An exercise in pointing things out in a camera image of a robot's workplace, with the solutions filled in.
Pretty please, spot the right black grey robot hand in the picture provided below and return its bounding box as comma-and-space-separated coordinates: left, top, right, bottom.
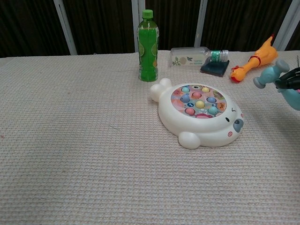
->
275, 68, 300, 91

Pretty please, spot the blue grey toy hammer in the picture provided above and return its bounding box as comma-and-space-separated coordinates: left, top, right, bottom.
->
253, 59, 300, 110

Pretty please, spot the white seal whack-a-mole toy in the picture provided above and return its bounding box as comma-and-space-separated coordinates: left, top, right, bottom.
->
150, 78, 245, 150

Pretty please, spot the orange rubber chicken toy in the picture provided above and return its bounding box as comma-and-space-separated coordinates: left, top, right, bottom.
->
229, 34, 279, 83

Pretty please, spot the dark blue square pad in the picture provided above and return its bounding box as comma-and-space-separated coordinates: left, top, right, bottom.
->
200, 60, 230, 77

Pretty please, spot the clear empty plastic bottle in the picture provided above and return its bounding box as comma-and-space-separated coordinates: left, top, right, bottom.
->
170, 46, 229, 68

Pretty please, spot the green drink bottle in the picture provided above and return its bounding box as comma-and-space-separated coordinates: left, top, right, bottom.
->
136, 9, 160, 83

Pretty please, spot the black pleated curtain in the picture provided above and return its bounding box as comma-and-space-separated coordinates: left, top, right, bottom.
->
0, 0, 300, 59

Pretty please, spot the beige woven tablecloth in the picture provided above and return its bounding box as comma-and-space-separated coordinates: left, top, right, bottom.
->
0, 50, 300, 225

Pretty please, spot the white metal frame post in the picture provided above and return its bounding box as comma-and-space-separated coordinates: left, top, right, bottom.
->
53, 0, 78, 56
131, 0, 146, 53
194, 0, 209, 48
272, 0, 300, 52

